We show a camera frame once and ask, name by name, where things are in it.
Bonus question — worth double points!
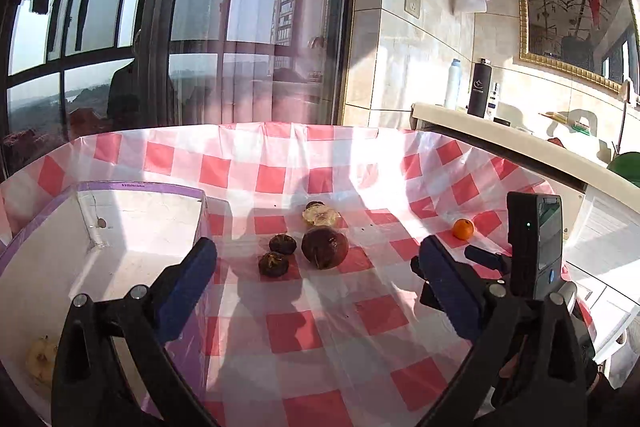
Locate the small orange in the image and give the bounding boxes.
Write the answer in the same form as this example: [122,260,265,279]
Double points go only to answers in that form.
[451,219,475,242]

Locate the cut pear half with seeds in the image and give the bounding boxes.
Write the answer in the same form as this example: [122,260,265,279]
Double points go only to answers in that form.
[25,337,58,388]

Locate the dark water chestnut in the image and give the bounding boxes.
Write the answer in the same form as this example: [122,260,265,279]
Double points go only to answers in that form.
[258,251,290,279]
[269,234,297,256]

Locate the cream countertop ledge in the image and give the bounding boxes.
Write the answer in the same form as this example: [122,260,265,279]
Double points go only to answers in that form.
[411,103,639,211]

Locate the green round object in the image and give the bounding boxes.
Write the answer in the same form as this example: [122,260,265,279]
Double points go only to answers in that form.
[608,152,640,187]

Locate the purple storage box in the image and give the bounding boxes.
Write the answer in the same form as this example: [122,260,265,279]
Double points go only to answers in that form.
[1,181,210,423]

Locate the black thermos bottle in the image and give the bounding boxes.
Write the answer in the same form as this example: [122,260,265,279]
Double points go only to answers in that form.
[468,58,492,118]

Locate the white spray bottle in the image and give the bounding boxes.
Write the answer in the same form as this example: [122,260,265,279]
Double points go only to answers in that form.
[444,58,462,109]

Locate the dark red whole apple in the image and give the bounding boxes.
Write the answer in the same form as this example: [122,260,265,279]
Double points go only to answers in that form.
[302,227,349,270]

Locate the gold framed mirror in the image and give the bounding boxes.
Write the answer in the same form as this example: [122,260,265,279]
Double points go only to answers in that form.
[518,0,639,94]

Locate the cut apple half small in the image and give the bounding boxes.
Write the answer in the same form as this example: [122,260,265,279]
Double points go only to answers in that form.
[302,200,341,228]

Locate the red white checkered tablecloth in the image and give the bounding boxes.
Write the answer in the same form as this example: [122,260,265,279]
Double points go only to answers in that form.
[1,124,550,426]

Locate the wall power socket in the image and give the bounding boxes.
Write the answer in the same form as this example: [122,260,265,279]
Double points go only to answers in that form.
[404,0,421,18]

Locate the dark window frame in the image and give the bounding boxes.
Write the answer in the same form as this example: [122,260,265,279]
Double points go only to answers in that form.
[1,0,352,176]

